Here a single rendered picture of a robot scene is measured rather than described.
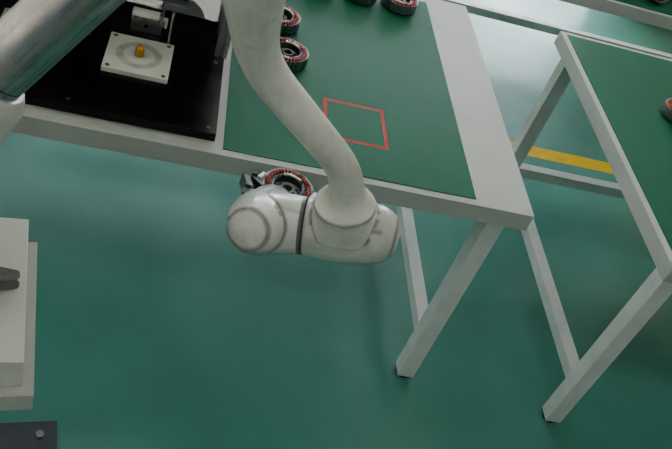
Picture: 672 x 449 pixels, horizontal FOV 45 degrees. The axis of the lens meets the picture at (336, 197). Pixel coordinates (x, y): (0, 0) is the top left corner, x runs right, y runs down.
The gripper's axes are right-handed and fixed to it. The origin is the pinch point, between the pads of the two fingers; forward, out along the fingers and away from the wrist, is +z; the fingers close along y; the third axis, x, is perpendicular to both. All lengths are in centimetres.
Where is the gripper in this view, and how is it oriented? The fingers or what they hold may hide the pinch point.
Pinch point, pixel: (286, 189)
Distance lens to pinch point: 171.6
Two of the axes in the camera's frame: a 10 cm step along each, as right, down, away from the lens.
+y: 9.3, 3.8, -0.2
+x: 3.7, -9.1, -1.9
